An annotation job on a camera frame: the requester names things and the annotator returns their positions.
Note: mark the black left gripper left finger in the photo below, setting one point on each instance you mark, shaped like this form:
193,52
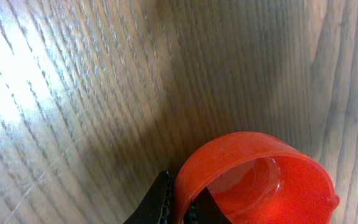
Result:
157,205

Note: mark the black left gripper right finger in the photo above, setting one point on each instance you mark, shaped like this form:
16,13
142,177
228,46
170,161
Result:
204,210

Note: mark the red plastic measuring scoop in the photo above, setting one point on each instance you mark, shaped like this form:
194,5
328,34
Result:
256,178

